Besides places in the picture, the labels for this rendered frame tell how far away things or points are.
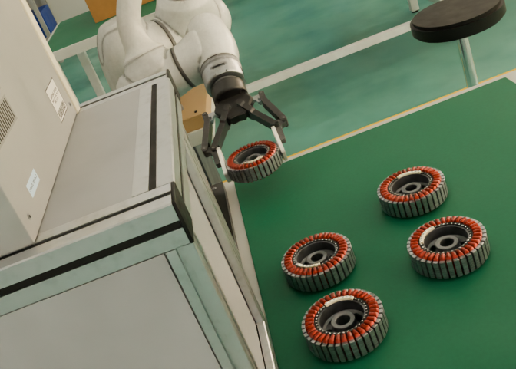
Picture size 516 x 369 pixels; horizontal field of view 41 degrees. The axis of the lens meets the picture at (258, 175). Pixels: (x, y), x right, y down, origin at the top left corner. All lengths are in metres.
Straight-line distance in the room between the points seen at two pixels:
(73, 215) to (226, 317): 0.18
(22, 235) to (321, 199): 0.73
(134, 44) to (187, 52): 0.12
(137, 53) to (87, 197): 0.88
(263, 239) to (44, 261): 0.64
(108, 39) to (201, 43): 0.41
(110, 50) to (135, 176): 1.19
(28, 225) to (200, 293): 0.17
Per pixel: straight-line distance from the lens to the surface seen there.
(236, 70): 1.48
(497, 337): 0.92
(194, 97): 1.98
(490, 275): 1.01
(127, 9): 1.60
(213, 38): 1.53
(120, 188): 0.70
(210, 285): 0.67
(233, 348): 0.71
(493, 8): 2.62
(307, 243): 1.12
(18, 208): 0.67
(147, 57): 1.56
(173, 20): 1.93
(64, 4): 7.89
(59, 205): 0.73
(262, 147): 1.38
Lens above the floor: 1.37
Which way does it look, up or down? 25 degrees down
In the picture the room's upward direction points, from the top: 22 degrees counter-clockwise
